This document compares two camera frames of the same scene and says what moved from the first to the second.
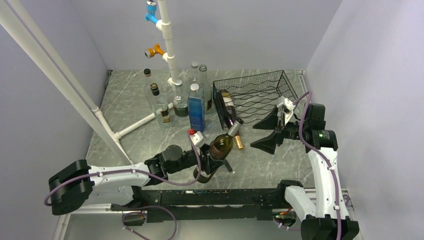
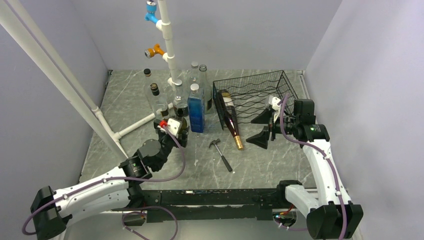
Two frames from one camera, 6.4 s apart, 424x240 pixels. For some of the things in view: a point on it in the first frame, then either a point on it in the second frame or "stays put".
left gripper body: x=205 y=165 → x=167 y=143
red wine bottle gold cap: x=230 y=111 stays put
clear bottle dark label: x=180 y=106 stays put
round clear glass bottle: x=193 y=75 stays put
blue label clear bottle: x=196 y=100 stays put
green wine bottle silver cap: x=219 y=148 → x=182 y=113
